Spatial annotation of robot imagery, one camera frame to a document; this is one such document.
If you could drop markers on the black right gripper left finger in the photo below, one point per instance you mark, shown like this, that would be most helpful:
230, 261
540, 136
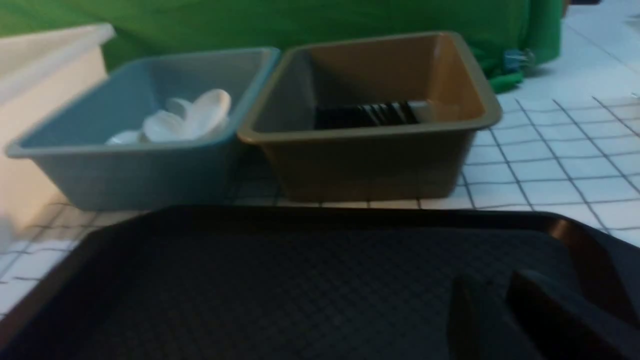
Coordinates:
481, 327

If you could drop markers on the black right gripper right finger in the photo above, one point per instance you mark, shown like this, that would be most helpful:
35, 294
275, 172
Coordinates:
563, 325

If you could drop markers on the black serving tray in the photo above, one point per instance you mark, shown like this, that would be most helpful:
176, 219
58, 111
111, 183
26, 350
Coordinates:
257, 283

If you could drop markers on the white grid tablecloth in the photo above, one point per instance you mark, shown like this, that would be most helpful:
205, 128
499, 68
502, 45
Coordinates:
578, 158

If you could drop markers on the brown plastic bin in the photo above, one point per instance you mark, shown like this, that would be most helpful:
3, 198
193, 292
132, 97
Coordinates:
435, 72

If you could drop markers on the bundle of black chopsticks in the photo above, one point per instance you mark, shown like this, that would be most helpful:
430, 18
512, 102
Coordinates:
364, 116

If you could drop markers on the metal clip on cloth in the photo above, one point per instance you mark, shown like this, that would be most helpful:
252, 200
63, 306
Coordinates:
518, 61

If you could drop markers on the green cloth backdrop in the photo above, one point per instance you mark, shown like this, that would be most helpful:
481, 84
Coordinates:
148, 28

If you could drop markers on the white spoon right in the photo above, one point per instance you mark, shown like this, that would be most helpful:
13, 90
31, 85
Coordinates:
208, 114

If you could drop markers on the white spoon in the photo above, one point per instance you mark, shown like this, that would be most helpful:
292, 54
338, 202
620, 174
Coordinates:
127, 137
167, 124
208, 114

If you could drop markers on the white spoon middle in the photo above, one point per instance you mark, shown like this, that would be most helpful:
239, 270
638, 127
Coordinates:
167, 124

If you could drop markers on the teal plastic bin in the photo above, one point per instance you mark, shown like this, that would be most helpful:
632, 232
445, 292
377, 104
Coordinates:
70, 147

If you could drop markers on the white spoon far left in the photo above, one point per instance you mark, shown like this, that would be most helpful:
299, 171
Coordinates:
127, 137

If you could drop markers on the large white plastic tub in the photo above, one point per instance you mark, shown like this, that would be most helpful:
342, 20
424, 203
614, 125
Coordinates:
40, 72

